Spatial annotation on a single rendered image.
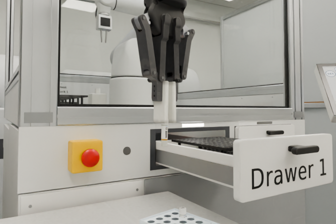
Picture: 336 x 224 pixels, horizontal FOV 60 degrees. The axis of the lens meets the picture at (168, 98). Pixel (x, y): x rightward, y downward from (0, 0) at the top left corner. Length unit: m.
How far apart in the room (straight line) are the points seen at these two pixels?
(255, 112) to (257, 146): 0.50
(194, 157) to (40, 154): 0.35
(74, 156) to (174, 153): 0.24
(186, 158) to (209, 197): 0.29
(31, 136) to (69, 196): 0.17
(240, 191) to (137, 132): 0.35
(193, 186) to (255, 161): 0.38
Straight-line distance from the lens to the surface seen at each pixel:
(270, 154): 0.60
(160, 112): 0.48
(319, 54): 2.57
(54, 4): 0.77
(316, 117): 2.56
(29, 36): 0.74
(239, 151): 0.54
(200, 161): 0.66
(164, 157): 0.78
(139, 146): 0.80
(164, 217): 0.55
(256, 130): 1.04
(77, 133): 0.74
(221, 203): 1.00
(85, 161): 0.68
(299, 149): 0.60
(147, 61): 0.47
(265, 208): 1.15
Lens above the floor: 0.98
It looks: 2 degrees up
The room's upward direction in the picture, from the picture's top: straight up
